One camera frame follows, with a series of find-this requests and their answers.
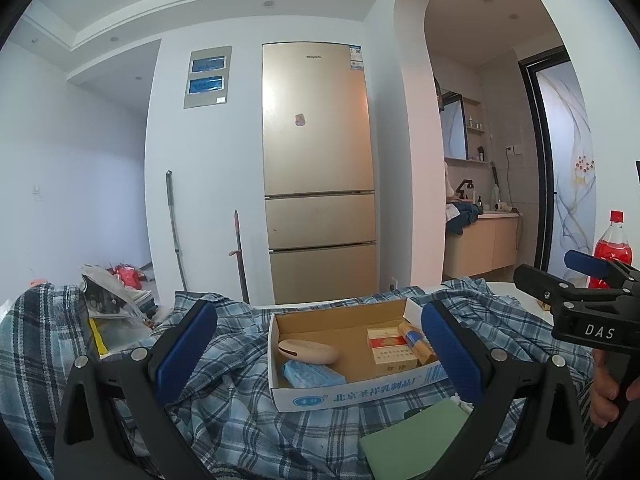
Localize flower print glass door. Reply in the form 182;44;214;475
531;60;599;272

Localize bathroom mirror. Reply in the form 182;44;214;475
440;95;470;161

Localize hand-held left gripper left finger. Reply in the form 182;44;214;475
52;299;219;480

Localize person's right hand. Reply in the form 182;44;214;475
589;350;632;428

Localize red iced tea bottle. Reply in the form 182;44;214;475
589;210;634;291

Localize grey plastic bag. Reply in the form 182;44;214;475
80;264;156;329

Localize grey wall panel box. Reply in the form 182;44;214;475
183;46;233;110

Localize blue plaid cloth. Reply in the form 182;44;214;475
0;277;601;480

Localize silver mop handle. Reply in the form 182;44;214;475
166;170;189;292

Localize wooden vanity cabinet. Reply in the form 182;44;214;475
442;212;522;281

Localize black door frame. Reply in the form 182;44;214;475
518;46;569;274

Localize cardboard box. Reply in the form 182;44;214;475
267;297;449;413

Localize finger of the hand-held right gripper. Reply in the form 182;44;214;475
513;263;584;312
564;249;640;294

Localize wall shelf niche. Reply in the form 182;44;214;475
465;97;489;163

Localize dark red broom stick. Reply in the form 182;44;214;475
227;209;250;305

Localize red cigarette pack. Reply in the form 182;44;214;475
366;327;419;376

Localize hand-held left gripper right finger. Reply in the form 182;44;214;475
421;300;586;480

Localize blue face mask pack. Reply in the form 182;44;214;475
281;360;347;390

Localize dark blue clothes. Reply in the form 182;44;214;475
447;200;481;235

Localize beige oval hand warmer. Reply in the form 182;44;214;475
277;339;341;366

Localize red plastic bags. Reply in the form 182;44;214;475
107;262;144;290

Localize gold blue cigarette pack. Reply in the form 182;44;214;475
397;322;441;366

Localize gold refrigerator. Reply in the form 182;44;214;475
262;42;377;306

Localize green flat packet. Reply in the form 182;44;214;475
359;400;471;480

